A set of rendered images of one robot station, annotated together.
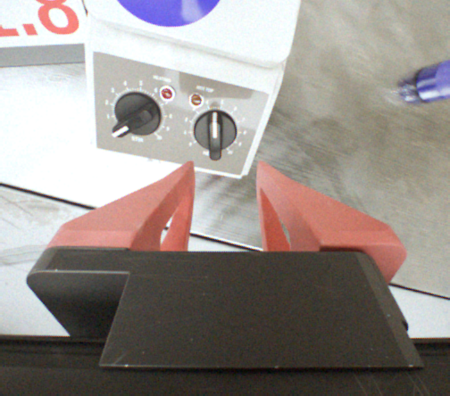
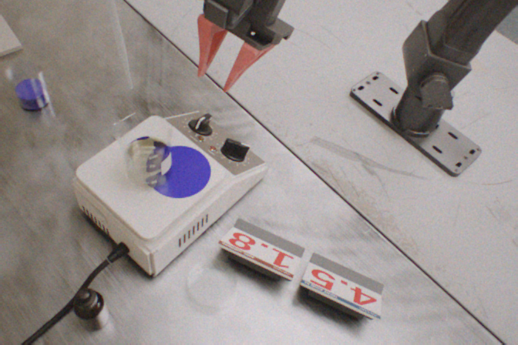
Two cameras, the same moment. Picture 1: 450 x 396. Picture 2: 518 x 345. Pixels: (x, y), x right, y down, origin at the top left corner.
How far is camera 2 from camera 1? 52 cm
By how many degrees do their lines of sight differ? 29
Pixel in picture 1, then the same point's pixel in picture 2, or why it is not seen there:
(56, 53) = (258, 232)
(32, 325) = (363, 120)
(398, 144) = (85, 83)
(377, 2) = (31, 160)
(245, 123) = (183, 120)
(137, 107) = (230, 152)
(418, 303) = (140, 5)
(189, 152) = (219, 132)
